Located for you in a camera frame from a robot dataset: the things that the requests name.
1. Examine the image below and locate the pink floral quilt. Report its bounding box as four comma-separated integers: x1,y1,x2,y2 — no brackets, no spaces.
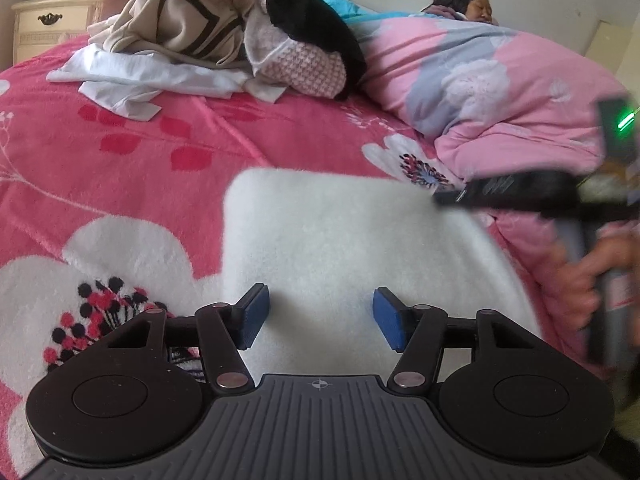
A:
345,10,640,361

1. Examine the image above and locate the pink floral blanket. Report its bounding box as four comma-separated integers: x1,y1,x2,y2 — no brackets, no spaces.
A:
0,35,551,480

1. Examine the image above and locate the person's right hand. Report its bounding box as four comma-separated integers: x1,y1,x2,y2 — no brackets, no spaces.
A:
544,232,640,333

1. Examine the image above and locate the pink checked garment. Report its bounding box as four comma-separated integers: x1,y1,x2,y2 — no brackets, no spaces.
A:
207,0,348,101

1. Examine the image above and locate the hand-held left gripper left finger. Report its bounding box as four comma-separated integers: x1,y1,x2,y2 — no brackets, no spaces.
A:
107,282,271,396

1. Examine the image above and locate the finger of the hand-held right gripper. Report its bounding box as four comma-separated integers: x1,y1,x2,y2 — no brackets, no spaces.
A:
432,170,581,216

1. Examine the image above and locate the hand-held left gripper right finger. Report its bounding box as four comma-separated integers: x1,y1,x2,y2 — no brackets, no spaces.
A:
372,286,538,396

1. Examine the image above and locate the white fluffy sweater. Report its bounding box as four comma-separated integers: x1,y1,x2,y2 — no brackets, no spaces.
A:
220,167,546,376

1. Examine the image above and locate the cream nightstand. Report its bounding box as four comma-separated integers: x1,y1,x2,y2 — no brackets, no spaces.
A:
11,0,123,66

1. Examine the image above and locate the turquoise pillow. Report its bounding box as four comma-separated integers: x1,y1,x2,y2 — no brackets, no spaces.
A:
312,0,386,23

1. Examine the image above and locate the beige garment with dark stripes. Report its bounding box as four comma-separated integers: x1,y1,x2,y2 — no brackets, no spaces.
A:
87,0,261,68

